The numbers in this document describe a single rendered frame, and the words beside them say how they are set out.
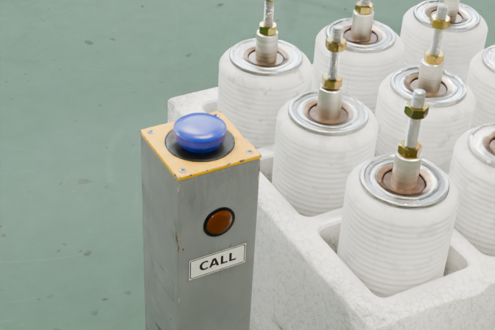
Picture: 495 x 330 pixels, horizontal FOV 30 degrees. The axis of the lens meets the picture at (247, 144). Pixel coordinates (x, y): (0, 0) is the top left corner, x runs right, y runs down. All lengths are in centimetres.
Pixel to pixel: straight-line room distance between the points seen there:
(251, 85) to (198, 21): 67
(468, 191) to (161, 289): 29
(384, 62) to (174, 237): 37
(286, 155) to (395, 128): 12
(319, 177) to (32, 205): 44
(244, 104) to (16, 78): 57
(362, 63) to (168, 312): 35
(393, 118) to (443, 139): 5
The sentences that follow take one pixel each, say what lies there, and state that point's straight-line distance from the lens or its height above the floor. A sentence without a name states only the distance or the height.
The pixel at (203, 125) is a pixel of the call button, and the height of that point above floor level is 33.
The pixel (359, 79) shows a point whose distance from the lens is 98.
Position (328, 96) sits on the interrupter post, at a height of 28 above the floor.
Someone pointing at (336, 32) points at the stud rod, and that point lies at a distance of 82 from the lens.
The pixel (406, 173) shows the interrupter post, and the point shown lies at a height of 27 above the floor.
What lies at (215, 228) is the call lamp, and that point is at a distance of 71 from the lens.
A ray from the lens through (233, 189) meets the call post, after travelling 70.
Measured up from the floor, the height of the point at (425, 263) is 20.
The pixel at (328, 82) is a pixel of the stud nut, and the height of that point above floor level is 29.
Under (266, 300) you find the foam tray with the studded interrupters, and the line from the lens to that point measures 92.
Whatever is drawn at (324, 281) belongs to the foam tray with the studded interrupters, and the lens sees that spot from 80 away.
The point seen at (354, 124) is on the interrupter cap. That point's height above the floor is 25.
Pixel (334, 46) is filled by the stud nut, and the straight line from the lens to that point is 82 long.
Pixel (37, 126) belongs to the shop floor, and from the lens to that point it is 131.
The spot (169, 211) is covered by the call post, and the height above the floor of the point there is 27.
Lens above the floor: 71
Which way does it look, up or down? 34 degrees down
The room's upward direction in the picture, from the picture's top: 3 degrees clockwise
